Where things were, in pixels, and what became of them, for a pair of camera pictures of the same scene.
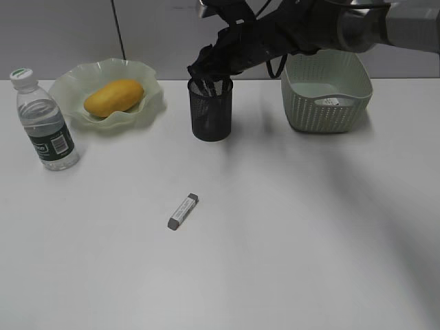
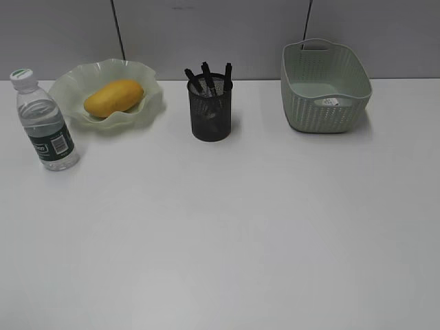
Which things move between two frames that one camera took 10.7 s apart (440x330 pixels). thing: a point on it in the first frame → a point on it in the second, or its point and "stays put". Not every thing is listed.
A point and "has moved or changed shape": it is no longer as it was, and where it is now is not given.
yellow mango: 122,95 stays put
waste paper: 331,101 stays put
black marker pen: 200,85 has moved or changed shape
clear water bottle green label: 45,122 stays put
